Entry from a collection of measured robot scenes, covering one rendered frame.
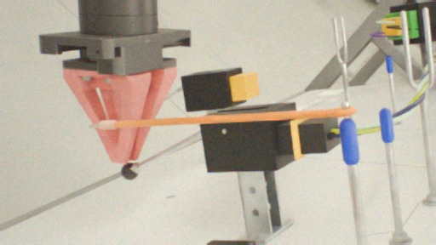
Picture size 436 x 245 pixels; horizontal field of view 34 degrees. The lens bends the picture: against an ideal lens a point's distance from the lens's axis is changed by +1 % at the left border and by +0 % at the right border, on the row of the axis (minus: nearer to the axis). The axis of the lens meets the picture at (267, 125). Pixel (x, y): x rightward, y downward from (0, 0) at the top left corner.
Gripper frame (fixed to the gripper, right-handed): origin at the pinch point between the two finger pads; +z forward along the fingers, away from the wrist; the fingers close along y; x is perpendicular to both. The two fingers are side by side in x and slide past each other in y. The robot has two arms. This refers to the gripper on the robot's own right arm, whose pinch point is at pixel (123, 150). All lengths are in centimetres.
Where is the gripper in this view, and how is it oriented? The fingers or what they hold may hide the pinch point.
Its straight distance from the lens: 55.4
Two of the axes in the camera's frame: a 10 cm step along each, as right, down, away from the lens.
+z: -0.1, 9.8, 2.1
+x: -8.9, -1.0, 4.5
